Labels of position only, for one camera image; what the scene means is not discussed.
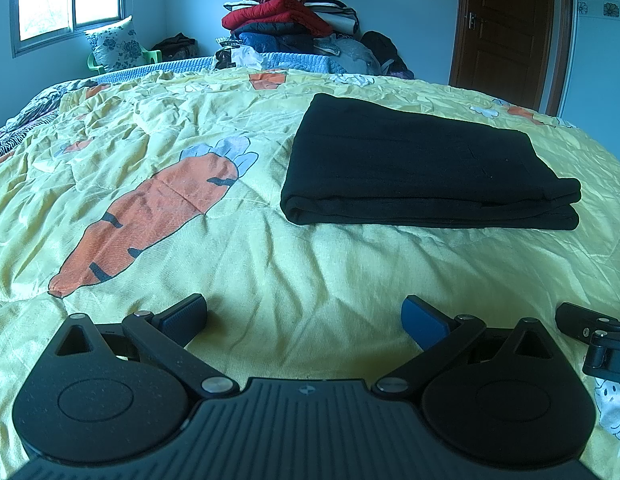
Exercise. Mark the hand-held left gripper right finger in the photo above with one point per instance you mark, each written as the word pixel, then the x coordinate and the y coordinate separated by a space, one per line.
pixel 424 322

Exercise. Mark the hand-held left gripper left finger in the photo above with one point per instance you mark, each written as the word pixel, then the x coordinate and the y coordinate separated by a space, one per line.
pixel 184 317

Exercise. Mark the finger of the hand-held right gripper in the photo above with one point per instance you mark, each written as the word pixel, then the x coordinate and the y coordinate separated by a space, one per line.
pixel 575 321

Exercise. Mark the black pants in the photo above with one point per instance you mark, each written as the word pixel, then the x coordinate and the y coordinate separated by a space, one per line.
pixel 415 170

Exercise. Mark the yellow carrot print bedsheet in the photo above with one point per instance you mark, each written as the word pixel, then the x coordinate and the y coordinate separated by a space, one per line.
pixel 239 260

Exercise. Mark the blue quilted blanket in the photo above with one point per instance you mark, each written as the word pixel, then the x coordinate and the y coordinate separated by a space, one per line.
pixel 189 64

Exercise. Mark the zebra striped cloth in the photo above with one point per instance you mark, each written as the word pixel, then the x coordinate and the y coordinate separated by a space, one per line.
pixel 24 120

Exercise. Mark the white wardrobe with flower print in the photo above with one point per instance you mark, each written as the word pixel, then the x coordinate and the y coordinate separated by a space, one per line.
pixel 600 60

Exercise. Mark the green plastic chair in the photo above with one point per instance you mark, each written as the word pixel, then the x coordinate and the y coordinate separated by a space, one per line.
pixel 153 55

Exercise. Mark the black and white printed cloth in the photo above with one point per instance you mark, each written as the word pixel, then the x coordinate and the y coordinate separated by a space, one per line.
pixel 239 56

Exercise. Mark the dark bag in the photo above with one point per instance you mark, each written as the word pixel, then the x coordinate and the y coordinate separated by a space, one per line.
pixel 177 46

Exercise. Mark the black backpack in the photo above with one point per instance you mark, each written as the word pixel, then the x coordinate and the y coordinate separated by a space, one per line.
pixel 385 50

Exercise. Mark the grey plastic bag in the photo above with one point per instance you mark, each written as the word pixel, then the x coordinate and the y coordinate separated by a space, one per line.
pixel 352 55

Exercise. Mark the floral pillow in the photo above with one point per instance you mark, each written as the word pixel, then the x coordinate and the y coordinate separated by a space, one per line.
pixel 117 45

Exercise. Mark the brown wooden door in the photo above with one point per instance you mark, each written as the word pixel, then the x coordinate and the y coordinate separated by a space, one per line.
pixel 505 30

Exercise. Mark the pile of clothes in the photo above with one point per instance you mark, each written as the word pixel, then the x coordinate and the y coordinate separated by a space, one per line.
pixel 285 15

